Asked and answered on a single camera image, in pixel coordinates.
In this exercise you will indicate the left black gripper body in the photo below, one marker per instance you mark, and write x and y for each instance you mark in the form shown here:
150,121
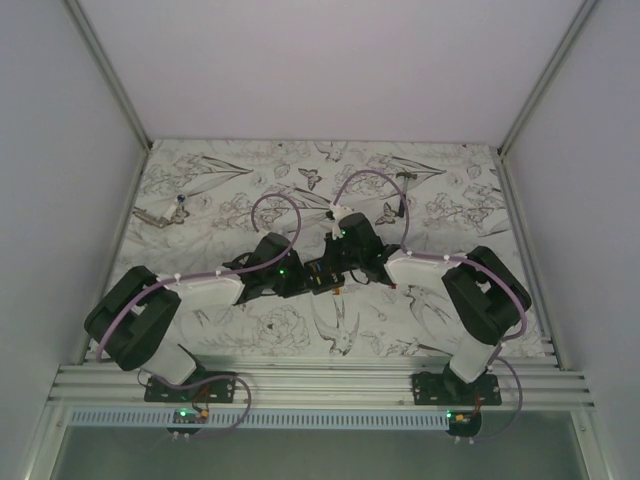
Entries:
274,277

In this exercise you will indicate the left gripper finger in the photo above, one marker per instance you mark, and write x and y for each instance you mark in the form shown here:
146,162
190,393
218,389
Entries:
297,264
292,287

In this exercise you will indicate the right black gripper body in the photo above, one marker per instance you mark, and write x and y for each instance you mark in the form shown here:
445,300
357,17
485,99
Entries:
350,258

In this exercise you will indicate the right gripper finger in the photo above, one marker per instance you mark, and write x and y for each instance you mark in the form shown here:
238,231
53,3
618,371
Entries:
331,256
345,277

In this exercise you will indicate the black fuse box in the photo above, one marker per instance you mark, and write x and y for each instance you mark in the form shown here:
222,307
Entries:
321,276

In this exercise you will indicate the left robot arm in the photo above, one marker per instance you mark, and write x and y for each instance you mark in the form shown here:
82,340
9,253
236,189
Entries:
131,322

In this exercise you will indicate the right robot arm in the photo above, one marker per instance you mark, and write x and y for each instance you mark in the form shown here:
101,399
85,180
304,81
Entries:
488,299

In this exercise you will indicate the small hammer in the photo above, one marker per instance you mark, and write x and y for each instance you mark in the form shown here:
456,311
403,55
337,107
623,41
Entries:
406,178

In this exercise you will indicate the floral patterned mat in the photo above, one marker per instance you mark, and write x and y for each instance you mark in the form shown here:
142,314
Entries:
235,188

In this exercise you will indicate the metal latch with blue knob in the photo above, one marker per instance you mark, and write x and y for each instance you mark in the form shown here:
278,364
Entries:
168,212

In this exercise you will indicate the left controller board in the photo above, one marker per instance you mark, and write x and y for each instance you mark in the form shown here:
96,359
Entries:
187,422

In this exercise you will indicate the controller board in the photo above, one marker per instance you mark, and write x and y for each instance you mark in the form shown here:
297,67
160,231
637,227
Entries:
464,425
187,422

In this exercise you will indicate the right controller board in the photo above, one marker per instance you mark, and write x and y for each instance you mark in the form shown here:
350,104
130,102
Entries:
464,425

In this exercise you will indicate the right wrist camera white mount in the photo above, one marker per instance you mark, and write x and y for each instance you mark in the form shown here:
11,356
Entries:
338,213

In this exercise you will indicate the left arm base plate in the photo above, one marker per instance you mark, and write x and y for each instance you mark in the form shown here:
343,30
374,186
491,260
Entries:
204,387

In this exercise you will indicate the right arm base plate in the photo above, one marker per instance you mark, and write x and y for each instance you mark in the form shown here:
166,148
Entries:
430,387

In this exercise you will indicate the aluminium rail frame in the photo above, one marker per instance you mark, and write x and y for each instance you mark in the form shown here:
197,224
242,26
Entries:
538,383

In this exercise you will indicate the slotted cable duct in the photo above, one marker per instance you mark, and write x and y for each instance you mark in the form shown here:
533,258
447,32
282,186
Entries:
266,419

